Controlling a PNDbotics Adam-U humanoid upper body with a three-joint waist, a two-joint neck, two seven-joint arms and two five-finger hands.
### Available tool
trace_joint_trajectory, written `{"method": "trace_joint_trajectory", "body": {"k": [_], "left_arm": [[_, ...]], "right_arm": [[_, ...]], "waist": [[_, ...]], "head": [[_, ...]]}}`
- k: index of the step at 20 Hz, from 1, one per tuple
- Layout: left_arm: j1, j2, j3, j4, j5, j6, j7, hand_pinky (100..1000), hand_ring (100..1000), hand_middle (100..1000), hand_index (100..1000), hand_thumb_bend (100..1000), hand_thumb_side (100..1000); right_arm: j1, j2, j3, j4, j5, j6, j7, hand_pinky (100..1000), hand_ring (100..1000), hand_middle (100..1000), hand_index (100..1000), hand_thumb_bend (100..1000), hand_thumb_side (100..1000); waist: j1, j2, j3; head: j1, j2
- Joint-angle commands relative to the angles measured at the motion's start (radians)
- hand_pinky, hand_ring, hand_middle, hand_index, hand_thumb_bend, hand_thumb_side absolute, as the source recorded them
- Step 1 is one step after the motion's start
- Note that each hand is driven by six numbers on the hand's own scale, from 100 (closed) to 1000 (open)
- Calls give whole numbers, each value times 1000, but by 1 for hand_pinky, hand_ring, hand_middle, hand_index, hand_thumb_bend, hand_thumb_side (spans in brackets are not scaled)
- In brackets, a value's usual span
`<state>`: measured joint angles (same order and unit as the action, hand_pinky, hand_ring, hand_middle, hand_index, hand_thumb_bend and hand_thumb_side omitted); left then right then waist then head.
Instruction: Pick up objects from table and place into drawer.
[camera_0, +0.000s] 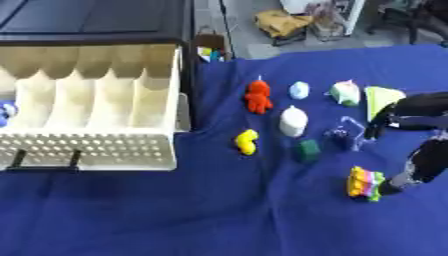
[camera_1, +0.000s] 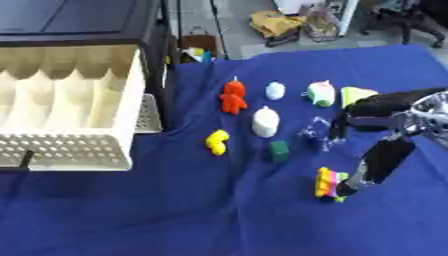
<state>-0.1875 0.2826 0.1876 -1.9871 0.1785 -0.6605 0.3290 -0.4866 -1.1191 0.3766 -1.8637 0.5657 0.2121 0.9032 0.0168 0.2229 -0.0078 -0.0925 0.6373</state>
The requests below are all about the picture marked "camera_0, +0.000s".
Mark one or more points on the rainbow coloured pop toy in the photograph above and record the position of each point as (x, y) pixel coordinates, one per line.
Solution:
(364, 184)

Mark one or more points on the green block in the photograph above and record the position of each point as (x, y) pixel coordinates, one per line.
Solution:
(307, 150)

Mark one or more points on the red soft toy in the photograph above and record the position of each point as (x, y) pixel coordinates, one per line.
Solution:
(258, 96)

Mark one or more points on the white cylindrical bottle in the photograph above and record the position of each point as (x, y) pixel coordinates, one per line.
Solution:
(293, 121)

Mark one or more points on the black cabinet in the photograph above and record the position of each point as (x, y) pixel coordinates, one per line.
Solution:
(99, 20)

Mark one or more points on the white and green toy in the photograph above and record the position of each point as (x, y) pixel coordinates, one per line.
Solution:
(346, 92)

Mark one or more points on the yellow bag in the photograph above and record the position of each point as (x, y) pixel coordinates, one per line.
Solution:
(282, 22)

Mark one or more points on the dark blue toy with loop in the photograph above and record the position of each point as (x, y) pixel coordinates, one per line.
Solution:
(343, 136)

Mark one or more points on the pale compartment drawer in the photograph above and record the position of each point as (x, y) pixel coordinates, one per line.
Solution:
(93, 106)

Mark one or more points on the light blue small toy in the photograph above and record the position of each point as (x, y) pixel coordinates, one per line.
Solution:
(299, 90)

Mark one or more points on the blue and white toy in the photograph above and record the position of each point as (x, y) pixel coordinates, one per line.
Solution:
(6, 113)

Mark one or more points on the yellow toy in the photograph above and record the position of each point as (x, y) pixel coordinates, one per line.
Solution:
(247, 141)

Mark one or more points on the brown bag with items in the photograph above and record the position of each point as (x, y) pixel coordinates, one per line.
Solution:
(210, 48)

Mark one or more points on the pale yellow green triangular object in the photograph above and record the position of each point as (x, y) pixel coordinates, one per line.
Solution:
(380, 98)

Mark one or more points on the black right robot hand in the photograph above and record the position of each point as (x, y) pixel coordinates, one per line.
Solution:
(424, 110)

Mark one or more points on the black chair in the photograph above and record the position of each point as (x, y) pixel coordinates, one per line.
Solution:
(408, 16)

